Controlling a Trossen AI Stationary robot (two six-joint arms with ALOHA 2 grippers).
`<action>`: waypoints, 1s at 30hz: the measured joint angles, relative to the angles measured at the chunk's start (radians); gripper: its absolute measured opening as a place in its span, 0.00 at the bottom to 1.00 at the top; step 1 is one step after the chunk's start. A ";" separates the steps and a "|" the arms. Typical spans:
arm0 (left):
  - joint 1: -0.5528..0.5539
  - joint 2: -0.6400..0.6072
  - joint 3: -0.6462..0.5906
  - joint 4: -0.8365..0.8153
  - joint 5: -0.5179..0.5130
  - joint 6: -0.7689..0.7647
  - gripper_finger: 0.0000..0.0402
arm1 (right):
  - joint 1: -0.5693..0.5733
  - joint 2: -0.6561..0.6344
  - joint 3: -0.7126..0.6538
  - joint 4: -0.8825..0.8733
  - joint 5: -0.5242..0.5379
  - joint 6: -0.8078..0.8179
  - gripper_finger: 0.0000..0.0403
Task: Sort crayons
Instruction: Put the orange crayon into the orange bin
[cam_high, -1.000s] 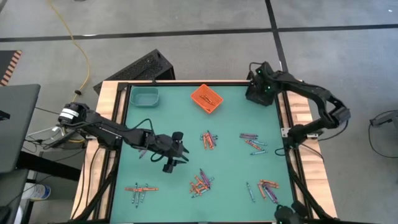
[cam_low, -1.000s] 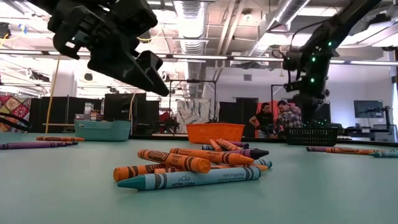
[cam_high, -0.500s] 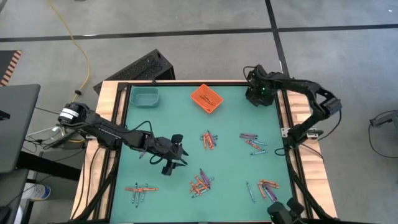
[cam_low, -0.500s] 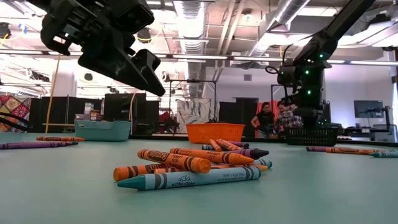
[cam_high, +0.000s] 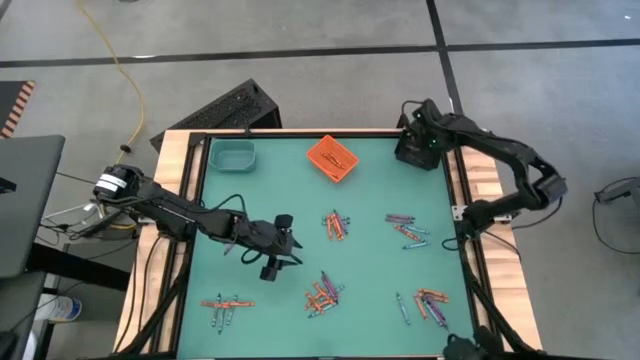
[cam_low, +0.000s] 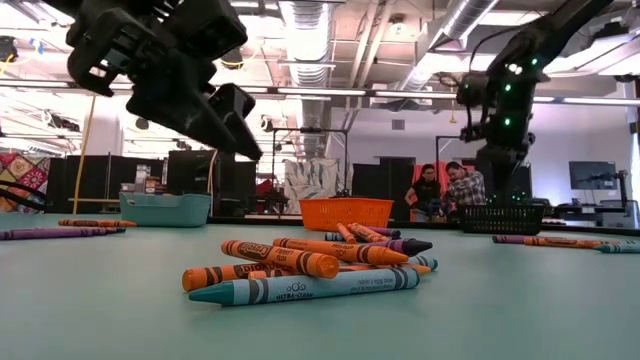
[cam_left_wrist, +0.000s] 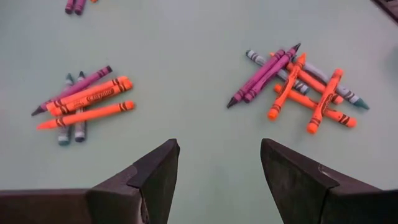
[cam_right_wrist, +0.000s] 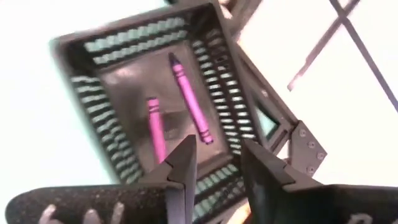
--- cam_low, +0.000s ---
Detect black looped cable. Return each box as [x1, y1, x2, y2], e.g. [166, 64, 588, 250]
[0, 180, 51, 212]

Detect grey background workstation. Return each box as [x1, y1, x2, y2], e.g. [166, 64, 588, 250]
[549, 197, 640, 230]

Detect white patterned cloth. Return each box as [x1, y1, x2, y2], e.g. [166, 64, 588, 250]
[283, 158, 347, 216]

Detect black metal stand frame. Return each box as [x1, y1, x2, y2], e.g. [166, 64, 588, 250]
[271, 127, 350, 201]
[434, 133, 460, 169]

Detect black plastic basket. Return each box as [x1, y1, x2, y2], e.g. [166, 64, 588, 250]
[457, 203, 547, 236]

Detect stacked small boxes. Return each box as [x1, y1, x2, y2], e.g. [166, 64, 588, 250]
[119, 163, 166, 196]

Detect silver spiral duct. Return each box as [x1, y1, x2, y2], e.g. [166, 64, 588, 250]
[399, 0, 501, 94]
[277, 0, 335, 159]

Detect long ceiling light strip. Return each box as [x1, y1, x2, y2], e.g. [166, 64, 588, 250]
[239, 84, 640, 107]

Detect teal plastic bin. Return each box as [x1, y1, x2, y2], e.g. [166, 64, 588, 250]
[118, 192, 213, 229]

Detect black partition panel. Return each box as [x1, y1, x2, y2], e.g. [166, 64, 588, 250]
[351, 156, 417, 222]
[166, 148, 258, 217]
[47, 154, 167, 215]

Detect orange plastic basket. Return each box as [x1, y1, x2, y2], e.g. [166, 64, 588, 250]
[298, 197, 395, 233]

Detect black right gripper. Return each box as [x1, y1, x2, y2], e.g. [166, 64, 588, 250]
[459, 122, 536, 205]

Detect red cloth curtain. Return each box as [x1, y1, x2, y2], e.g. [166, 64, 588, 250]
[409, 160, 451, 224]

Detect dark wall monitor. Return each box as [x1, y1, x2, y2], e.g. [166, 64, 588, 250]
[568, 160, 619, 192]

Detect person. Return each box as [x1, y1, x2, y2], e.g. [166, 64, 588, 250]
[443, 160, 487, 207]
[403, 163, 442, 223]

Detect colourful patchwork quilt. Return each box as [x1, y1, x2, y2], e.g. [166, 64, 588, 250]
[0, 152, 52, 215]

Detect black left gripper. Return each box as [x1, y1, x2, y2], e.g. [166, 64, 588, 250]
[67, 0, 264, 162]

